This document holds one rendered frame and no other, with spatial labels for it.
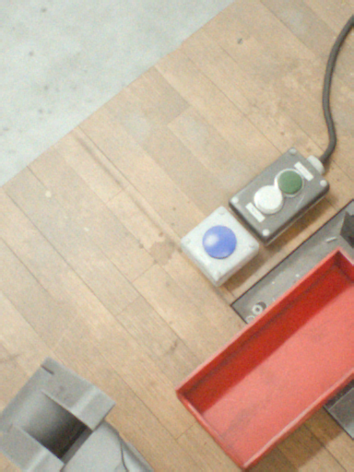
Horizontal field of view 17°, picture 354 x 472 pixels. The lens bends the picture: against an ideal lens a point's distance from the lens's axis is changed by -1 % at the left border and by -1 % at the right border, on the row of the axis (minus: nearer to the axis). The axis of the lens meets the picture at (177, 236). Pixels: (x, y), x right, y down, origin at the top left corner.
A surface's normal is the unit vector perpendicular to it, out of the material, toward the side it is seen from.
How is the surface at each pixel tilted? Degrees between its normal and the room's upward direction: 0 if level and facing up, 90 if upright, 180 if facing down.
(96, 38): 0
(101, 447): 17
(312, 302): 0
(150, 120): 0
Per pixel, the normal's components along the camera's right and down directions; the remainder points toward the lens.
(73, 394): -0.60, -0.64
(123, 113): -0.04, -0.30
